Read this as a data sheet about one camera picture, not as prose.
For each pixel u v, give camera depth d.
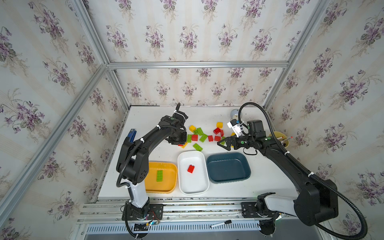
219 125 1.04
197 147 0.96
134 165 0.47
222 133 1.02
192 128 1.05
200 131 1.04
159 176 0.84
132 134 0.96
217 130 1.04
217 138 1.03
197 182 0.82
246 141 0.67
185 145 0.98
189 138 1.01
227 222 0.70
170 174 0.86
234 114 1.07
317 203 0.40
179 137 0.76
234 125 0.72
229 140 0.68
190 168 0.86
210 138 1.01
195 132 1.03
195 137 1.01
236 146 0.69
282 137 0.86
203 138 1.01
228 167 0.89
